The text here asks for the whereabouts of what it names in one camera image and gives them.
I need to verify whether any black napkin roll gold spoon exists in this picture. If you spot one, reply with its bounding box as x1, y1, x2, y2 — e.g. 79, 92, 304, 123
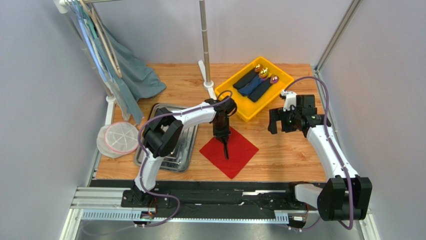
232, 64, 263, 90

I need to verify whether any black knife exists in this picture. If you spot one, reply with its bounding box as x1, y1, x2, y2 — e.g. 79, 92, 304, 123
223, 145, 229, 160

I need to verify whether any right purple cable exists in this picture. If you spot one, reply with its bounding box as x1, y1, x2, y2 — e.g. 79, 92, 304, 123
282, 76, 356, 232

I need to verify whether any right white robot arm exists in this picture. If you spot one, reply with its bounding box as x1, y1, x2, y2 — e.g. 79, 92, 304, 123
267, 91, 373, 221

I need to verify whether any purple cable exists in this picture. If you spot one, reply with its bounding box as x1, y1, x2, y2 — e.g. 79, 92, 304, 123
282, 76, 356, 232
134, 89, 234, 229

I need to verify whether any yellow plastic bin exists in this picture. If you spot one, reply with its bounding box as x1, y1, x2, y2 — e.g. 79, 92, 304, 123
214, 56, 295, 123

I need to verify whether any wooden clothes hanger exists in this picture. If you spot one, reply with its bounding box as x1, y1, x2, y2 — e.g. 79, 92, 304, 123
79, 0, 122, 78

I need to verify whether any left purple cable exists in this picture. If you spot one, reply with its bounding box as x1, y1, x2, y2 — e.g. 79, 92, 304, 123
134, 89, 234, 229

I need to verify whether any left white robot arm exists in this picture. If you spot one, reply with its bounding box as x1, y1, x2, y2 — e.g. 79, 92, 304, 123
121, 96, 237, 208

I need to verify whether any red paper napkin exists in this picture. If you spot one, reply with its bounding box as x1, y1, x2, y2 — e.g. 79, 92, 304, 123
199, 128, 259, 179

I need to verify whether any white clothes rack post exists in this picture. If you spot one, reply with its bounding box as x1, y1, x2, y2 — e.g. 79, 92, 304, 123
53, 0, 117, 104

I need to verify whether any grey-blue hanging cloth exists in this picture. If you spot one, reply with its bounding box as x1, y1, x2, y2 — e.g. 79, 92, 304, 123
74, 3, 167, 126

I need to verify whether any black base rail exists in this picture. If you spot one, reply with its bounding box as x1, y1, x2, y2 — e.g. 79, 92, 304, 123
90, 179, 317, 219

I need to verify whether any black napkin roll purple spoon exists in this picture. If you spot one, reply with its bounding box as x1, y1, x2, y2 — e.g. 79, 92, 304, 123
248, 75, 280, 103

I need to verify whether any white pink mesh cover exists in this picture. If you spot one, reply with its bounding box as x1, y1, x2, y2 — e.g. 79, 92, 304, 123
96, 121, 139, 159

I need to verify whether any blue napkin roll gold spoon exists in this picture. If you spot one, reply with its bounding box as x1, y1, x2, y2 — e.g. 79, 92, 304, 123
238, 67, 269, 97

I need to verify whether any metal pole white base stand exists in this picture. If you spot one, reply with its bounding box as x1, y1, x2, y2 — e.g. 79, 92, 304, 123
198, 0, 217, 100

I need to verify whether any aluminium frame post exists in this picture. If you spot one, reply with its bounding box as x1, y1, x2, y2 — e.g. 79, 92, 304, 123
313, 0, 363, 75

